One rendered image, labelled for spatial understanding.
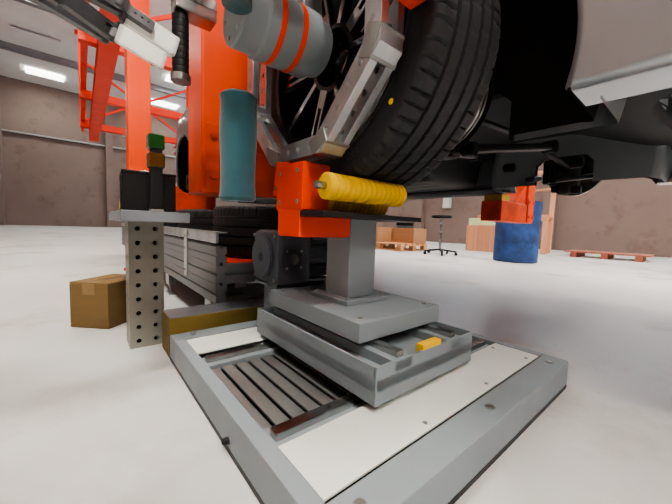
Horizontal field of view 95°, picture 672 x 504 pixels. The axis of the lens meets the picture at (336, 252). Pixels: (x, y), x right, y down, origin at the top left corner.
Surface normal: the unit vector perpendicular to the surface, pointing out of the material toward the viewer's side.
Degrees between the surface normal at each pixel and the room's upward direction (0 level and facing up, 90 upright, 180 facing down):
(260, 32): 139
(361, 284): 90
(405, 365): 90
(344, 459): 0
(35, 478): 0
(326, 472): 0
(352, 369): 90
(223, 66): 90
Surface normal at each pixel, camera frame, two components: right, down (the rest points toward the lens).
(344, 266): -0.77, 0.03
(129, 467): 0.04, -1.00
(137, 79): 0.63, 0.08
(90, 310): -0.07, 0.07
